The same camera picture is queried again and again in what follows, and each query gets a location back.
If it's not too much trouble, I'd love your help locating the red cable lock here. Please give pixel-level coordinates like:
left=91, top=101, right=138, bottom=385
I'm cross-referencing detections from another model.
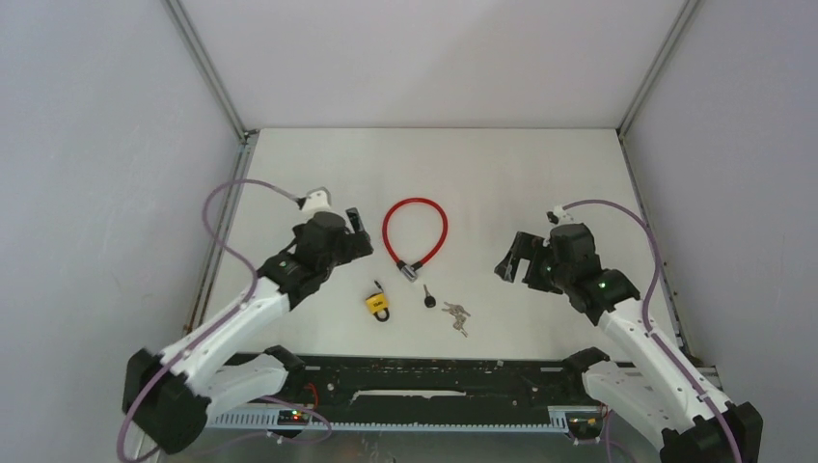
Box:
left=379, top=196, right=450, bottom=285

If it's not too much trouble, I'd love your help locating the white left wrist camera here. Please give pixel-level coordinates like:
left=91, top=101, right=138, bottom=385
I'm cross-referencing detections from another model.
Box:
left=297, top=187, right=332, bottom=215

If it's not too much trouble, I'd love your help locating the key bunch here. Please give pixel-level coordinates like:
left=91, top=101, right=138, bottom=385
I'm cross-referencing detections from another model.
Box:
left=442, top=302, right=471, bottom=322

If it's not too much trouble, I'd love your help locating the aluminium frame rail left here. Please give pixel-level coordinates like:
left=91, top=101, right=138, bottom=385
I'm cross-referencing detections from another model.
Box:
left=130, top=0, right=260, bottom=463

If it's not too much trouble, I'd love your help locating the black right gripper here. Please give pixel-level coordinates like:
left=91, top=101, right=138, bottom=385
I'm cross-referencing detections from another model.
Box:
left=494, top=231, right=573, bottom=295

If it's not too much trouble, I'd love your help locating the silver key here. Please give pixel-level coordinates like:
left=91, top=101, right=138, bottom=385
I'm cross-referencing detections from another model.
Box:
left=452, top=320, right=469, bottom=338

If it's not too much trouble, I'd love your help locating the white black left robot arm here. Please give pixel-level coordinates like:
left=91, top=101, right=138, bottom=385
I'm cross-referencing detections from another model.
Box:
left=123, top=207, right=373, bottom=454

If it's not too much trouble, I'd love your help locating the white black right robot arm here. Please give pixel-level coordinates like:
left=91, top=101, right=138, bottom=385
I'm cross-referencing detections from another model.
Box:
left=494, top=223, right=763, bottom=462

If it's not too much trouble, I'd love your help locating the yellow padlock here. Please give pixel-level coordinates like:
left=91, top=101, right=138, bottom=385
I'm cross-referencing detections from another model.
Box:
left=365, top=281, right=391, bottom=322

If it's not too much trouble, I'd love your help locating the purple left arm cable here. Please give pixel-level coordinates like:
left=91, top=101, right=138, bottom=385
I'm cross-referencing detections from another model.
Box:
left=115, top=178, right=334, bottom=463

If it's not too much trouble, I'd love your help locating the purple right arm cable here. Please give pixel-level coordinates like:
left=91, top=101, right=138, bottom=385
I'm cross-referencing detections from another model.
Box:
left=561, top=199, right=746, bottom=463

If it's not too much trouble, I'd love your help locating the black key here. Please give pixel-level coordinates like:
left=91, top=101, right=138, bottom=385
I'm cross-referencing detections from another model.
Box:
left=423, top=285, right=437, bottom=309

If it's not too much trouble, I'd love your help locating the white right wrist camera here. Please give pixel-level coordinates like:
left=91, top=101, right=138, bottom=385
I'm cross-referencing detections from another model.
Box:
left=546, top=205, right=574, bottom=226

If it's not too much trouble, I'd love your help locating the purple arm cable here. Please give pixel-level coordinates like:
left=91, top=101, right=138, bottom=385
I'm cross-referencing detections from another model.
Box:
left=115, top=178, right=334, bottom=463
left=561, top=199, right=746, bottom=463

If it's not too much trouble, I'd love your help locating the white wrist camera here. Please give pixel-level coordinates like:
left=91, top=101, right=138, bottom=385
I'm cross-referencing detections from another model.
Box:
left=297, top=187, right=332, bottom=215
left=546, top=205, right=574, bottom=226

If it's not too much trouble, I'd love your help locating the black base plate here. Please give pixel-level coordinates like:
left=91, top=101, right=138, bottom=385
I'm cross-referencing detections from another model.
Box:
left=242, top=354, right=634, bottom=432

